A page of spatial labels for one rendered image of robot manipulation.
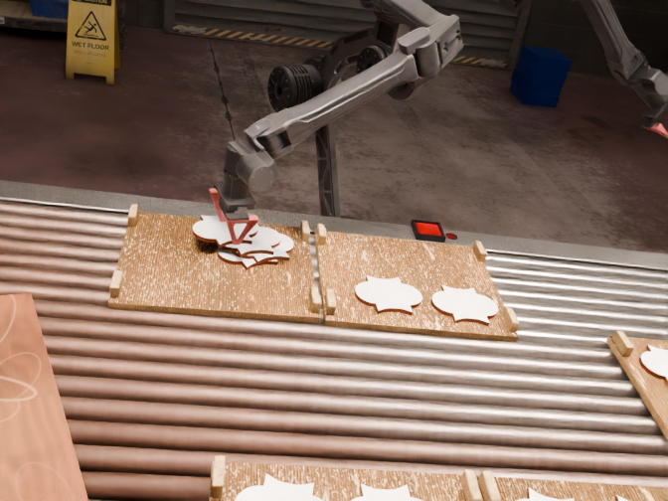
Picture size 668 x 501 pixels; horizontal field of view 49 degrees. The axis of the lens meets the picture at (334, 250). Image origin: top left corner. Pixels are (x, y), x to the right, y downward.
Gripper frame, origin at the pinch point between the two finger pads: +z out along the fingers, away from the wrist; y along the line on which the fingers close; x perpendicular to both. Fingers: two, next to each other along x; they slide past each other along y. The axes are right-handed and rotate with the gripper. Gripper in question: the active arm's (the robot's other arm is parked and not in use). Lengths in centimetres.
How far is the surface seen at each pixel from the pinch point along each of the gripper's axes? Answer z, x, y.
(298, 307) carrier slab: 5.1, 8.0, 22.9
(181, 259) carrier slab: 5.3, -10.9, 2.6
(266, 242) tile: 1.8, 7.7, 3.1
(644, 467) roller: 7, 54, 76
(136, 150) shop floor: 97, 32, -242
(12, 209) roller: 7.8, -41.9, -26.1
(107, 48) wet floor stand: 73, 32, -342
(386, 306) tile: 3.8, 25.8, 27.3
